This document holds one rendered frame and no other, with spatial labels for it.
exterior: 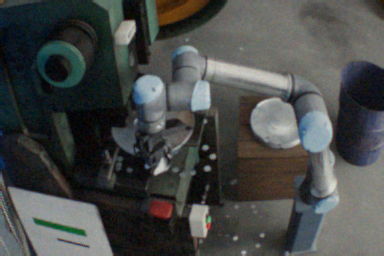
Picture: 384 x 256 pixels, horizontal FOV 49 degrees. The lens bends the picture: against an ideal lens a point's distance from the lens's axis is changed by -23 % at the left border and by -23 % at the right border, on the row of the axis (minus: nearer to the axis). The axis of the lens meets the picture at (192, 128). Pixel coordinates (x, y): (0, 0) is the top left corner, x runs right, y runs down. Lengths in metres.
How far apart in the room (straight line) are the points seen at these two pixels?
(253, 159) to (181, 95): 1.01
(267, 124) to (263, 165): 0.19
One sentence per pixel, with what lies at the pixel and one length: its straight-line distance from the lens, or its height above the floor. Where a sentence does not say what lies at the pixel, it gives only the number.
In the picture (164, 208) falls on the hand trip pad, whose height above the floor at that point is 0.76.
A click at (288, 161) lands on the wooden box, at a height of 0.31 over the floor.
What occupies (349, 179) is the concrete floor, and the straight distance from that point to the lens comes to 2.72.
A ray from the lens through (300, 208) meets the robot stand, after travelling 2.02.
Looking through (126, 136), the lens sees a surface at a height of 0.78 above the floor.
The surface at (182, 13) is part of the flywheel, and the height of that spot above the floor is 1.05.
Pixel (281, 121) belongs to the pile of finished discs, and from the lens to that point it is 2.41.
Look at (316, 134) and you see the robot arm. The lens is 1.48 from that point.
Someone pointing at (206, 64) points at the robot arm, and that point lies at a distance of 1.48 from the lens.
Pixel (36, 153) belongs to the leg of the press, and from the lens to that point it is 1.83.
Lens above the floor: 2.13
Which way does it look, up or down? 47 degrees down
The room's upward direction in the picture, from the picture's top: 7 degrees counter-clockwise
